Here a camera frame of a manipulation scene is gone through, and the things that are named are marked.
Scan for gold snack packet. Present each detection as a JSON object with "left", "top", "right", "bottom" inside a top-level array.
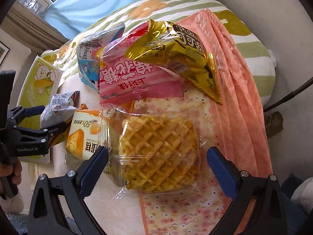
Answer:
[{"left": 125, "top": 19, "right": 223, "bottom": 106}]

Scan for orange cake packet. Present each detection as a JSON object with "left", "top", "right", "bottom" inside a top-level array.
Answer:
[{"left": 66, "top": 104, "right": 112, "bottom": 166}]

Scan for olive brown bag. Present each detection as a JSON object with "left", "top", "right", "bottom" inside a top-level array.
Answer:
[{"left": 265, "top": 111, "right": 284, "bottom": 133}]

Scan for person's left hand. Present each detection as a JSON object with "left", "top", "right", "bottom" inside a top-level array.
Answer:
[{"left": 0, "top": 163, "right": 23, "bottom": 186}]

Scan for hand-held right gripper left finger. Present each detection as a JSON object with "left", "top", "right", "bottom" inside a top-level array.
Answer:
[{"left": 27, "top": 146, "right": 110, "bottom": 235}]

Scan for floral striped blanket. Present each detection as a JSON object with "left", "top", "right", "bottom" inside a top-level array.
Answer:
[{"left": 39, "top": 0, "right": 277, "bottom": 108}]

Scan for person's blue trousers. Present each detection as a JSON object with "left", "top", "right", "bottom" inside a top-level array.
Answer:
[{"left": 281, "top": 174, "right": 309, "bottom": 235}]

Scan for pink snack packet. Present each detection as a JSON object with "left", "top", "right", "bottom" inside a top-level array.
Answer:
[{"left": 94, "top": 24, "right": 184, "bottom": 104}]

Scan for framed wall picture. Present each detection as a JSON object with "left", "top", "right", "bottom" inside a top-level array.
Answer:
[{"left": 0, "top": 40, "right": 10, "bottom": 63}]

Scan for blue white snack packet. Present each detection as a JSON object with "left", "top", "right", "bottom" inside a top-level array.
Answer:
[{"left": 76, "top": 23, "right": 126, "bottom": 92}]

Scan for white table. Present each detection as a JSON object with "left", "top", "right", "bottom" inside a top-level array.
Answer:
[{"left": 50, "top": 44, "right": 148, "bottom": 235}]

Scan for green cardboard box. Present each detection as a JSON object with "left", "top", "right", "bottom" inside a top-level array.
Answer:
[{"left": 16, "top": 55, "right": 63, "bottom": 165}]

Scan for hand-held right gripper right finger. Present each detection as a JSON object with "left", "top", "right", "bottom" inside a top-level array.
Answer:
[{"left": 207, "top": 146, "right": 288, "bottom": 235}]

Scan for brown curtain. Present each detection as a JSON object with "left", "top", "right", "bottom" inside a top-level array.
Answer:
[{"left": 6, "top": 1, "right": 71, "bottom": 55}]

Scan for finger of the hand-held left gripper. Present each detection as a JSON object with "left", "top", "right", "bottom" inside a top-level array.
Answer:
[
  {"left": 15, "top": 121, "right": 67, "bottom": 150},
  {"left": 7, "top": 105, "right": 47, "bottom": 128}
]

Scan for grey white snack packet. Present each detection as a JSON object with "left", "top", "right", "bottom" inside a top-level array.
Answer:
[{"left": 40, "top": 90, "right": 81, "bottom": 129}]

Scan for light blue cloth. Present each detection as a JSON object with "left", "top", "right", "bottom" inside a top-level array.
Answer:
[{"left": 40, "top": 0, "right": 151, "bottom": 47}]

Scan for black curved stand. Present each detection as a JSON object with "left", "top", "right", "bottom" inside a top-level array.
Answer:
[{"left": 263, "top": 77, "right": 313, "bottom": 113}]

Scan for clear waffle packet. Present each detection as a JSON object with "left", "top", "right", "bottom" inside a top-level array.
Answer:
[{"left": 101, "top": 100, "right": 205, "bottom": 200}]

